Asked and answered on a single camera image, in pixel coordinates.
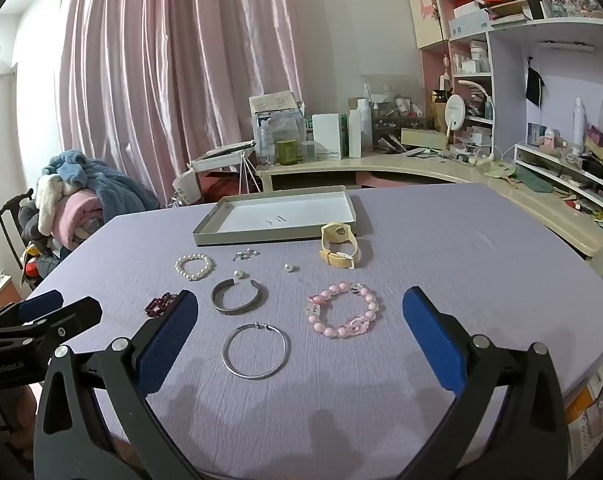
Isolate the dark red bead bracelet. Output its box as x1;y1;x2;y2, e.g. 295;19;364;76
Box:
145;291;178;319

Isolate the black drawstring pouch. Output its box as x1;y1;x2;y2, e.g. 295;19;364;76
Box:
525;57;547;109

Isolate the pink folded blanket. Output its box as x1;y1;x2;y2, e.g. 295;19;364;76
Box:
55;194;106;252

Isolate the white square box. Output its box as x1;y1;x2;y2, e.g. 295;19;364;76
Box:
312;113;343;161

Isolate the tall white carton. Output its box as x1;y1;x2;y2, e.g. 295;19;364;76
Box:
348;110;363;158

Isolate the white desk lamp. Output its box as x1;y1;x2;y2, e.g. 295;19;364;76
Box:
457;79;495;122

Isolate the yellow wrist watch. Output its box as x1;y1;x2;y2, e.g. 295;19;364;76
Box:
320;222;361;270

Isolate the thin silver bangle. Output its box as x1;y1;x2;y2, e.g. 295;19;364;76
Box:
222;323;290;380

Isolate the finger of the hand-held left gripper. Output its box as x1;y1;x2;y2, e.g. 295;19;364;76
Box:
0;289;64;333
0;296;103;350

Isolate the round white mirror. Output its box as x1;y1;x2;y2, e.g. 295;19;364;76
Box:
444;95;467;151

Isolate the green glass jar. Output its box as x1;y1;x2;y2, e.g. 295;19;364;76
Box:
276;139;300;166

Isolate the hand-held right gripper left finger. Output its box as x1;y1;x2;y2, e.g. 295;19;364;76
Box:
34;289;204;480

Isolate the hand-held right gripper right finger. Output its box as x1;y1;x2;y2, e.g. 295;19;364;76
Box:
396;286;567;480

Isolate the pink curtain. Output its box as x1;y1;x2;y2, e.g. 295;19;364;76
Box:
56;0;305;206

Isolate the clear plastic bottle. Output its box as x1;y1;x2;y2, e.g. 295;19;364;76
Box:
259;120;276;166

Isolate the blue fleece blanket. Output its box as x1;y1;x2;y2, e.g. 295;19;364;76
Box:
44;150;161;218

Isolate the beige corner desk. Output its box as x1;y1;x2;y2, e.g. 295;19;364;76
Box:
256;152;603;259

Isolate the silver cuff bracelet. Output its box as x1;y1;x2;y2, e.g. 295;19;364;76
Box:
211;277;263;316

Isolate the pink bead bracelet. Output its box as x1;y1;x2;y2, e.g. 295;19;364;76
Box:
306;282;382;339

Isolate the white pearl bracelet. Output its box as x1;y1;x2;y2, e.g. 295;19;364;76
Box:
175;253;215;281

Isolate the grey shallow cardboard tray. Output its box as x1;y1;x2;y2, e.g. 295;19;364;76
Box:
194;186;357;247

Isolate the dark green pouch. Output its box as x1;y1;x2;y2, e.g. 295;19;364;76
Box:
513;166;554;195

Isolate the white and pink shelf unit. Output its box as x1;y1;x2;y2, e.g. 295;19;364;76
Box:
434;0;603;236

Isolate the black wooden chair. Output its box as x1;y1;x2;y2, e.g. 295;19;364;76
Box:
0;189;36;272

